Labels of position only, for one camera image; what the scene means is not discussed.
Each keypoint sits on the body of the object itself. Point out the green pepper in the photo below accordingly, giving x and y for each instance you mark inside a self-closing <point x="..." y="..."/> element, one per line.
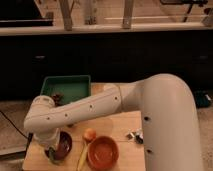
<point x="51" y="153"/>

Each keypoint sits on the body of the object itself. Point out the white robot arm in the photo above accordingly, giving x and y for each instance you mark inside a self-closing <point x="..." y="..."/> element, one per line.
<point x="168" y="115"/>

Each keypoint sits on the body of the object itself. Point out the orange bowl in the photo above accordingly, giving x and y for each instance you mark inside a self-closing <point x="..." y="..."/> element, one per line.
<point x="103" y="153"/>

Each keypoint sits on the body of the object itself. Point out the dark purple bowl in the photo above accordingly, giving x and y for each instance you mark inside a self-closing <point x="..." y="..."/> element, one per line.
<point x="64" y="147"/>

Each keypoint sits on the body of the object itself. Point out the green plastic tray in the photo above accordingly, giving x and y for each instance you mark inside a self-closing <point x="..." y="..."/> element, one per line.
<point x="72" y="88"/>

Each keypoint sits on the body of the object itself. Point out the dark item in tray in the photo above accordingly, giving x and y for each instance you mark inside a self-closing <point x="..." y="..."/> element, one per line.
<point x="57" y="99"/>

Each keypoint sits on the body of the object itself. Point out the orange fruit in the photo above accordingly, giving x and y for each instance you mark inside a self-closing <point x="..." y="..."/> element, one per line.
<point x="89" y="134"/>

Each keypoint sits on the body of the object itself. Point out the small black white object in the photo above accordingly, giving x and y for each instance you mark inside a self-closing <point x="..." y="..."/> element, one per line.
<point x="136" y="136"/>

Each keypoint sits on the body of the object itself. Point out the yellow banana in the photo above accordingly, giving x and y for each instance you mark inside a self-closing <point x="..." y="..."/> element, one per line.
<point x="83" y="156"/>

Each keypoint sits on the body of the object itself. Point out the teal object on floor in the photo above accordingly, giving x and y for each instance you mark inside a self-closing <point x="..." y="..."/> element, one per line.
<point x="202" y="99"/>

